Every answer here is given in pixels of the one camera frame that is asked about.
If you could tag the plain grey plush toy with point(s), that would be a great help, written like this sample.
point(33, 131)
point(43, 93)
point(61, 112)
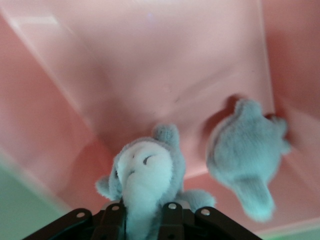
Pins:
point(240, 155)

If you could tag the grey plush toy white belly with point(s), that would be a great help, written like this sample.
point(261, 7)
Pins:
point(145, 170)

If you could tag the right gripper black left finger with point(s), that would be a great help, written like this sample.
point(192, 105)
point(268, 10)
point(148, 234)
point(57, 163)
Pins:
point(107, 225)

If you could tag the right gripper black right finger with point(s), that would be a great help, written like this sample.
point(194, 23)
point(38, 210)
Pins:
point(180, 225)

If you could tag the pink plastic box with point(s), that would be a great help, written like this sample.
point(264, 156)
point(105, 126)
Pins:
point(125, 62)

